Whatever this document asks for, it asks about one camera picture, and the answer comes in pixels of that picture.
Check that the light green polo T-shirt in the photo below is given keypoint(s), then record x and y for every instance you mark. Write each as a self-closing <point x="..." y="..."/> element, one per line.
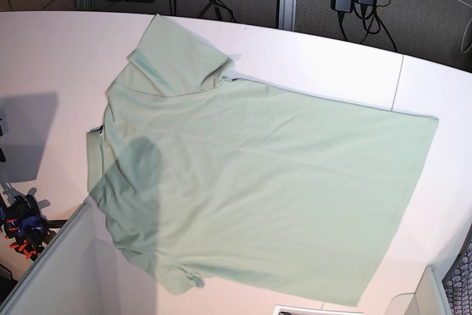
<point x="201" y="175"/>

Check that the white tray at bottom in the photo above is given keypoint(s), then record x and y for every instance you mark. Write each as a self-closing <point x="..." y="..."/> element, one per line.
<point x="288" y="310"/>

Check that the grey partition panel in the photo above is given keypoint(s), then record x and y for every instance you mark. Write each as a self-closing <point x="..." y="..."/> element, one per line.
<point x="82" y="272"/>

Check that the blue orange clamp pile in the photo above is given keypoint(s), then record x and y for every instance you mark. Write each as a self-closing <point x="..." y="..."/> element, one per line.
<point x="23" y="223"/>

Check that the grey patterned chair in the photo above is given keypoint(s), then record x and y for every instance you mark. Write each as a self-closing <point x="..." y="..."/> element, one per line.
<point x="458" y="280"/>

